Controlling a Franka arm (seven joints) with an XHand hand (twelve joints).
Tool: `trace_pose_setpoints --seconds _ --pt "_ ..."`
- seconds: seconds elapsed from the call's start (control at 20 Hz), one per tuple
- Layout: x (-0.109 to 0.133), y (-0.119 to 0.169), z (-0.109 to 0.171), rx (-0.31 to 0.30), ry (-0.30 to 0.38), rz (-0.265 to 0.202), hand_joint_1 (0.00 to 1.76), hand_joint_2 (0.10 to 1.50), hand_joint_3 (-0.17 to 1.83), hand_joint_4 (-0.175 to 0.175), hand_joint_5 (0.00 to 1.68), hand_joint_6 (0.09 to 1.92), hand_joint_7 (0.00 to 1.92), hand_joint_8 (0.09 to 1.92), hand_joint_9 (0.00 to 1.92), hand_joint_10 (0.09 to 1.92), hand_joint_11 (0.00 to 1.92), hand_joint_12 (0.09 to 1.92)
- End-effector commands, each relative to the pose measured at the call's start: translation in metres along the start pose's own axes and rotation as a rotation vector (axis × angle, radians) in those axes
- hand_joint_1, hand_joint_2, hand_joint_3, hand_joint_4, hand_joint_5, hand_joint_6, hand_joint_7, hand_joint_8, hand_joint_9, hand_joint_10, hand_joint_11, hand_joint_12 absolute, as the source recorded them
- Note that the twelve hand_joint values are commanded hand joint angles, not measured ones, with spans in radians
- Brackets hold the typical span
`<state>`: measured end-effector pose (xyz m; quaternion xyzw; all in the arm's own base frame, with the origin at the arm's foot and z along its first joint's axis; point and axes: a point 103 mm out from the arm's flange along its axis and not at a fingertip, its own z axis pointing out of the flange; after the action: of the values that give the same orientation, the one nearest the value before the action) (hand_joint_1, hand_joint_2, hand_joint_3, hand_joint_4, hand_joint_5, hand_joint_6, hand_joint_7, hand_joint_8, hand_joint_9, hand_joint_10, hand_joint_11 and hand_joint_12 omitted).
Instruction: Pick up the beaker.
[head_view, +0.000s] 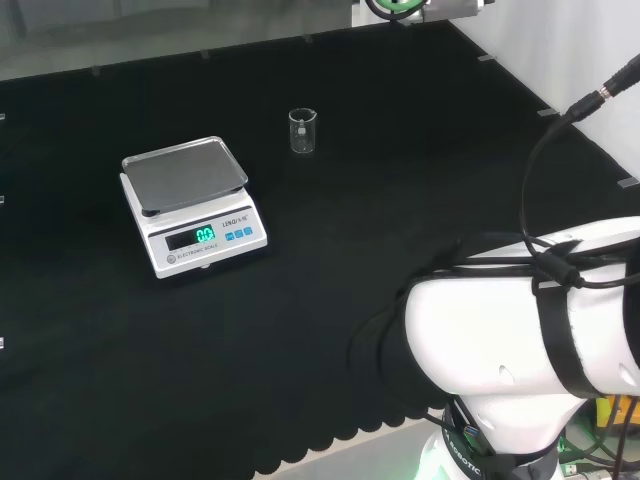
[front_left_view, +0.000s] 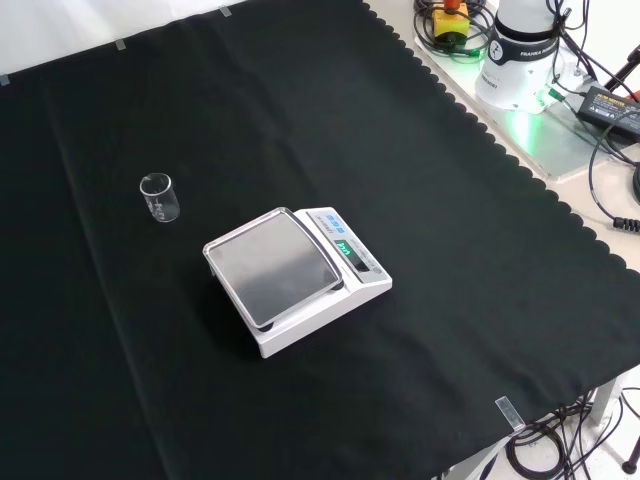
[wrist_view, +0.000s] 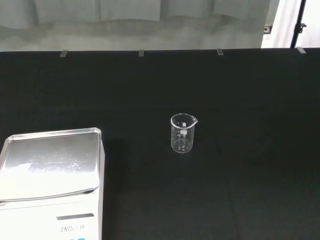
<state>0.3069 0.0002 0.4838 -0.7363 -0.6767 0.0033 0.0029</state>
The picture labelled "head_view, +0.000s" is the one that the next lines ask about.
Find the small clear glass beaker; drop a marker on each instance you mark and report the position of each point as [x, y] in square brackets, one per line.
[302, 135]

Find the black bench cloth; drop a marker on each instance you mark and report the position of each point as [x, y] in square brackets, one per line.
[350, 215]

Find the white electronic balance steel pan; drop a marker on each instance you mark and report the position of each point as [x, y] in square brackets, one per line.
[200, 215]

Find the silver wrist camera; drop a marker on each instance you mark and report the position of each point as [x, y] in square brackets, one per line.
[455, 7]

